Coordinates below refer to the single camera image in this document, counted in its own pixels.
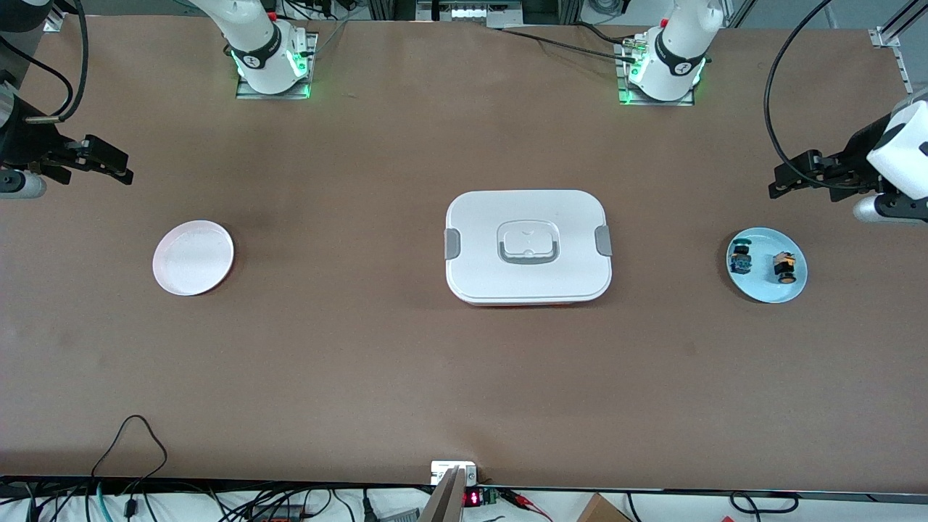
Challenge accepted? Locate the pink box with white lid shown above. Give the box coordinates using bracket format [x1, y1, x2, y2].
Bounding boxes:
[444, 190, 613, 307]

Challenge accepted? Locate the brown cardboard box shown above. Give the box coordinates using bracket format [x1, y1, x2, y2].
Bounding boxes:
[576, 493, 633, 522]

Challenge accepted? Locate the light blue round plate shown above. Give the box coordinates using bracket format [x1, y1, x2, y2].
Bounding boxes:
[726, 227, 808, 304]

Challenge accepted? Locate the pink round plate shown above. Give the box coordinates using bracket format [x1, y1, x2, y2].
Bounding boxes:
[152, 220, 235, 297]

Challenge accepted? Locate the grey equipment rack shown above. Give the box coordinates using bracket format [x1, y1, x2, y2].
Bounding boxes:
[370, 0, 581, 28]

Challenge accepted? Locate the red alligator clip lead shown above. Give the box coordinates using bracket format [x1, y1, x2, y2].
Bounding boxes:
[499, 487, 555, 522]

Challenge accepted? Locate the small white device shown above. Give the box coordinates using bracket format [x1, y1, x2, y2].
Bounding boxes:
[431, 461, 478, 485]

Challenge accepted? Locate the grey aluminium bar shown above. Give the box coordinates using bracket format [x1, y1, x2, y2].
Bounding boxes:
[419, 466, 466, 522]

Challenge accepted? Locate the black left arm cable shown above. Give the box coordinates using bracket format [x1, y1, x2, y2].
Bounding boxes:
[765, 0, 871, 193]

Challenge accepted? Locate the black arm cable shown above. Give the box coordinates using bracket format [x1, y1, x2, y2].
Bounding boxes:
[765, 0, 871, 193]
[0, 0, 89, 124]

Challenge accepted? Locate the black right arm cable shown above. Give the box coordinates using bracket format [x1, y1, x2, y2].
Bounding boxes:
[0, 0, 89, 124]

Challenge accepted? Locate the short aluminium frame profile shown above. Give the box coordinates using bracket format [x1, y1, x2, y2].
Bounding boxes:
[29, 0, 67, 31]

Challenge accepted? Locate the long aluminium frame profile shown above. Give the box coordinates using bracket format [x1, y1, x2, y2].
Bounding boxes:
[869, 0, 928, 146]

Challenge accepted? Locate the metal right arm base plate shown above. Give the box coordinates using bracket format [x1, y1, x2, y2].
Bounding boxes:
[236, 33, 318, 100]

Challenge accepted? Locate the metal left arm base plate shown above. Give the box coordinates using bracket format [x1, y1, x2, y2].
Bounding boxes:
[616, 40, 697, 107]

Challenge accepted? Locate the thin black cable loop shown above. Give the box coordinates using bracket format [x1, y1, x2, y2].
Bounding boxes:
[91, 415, 169, 501]

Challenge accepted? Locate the black base power cable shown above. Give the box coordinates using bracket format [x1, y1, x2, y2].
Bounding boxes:
[500, 25, 646, 62]

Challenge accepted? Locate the tangled black cable bundle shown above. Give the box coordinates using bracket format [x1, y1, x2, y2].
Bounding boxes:
[0, 478, 421, 522]

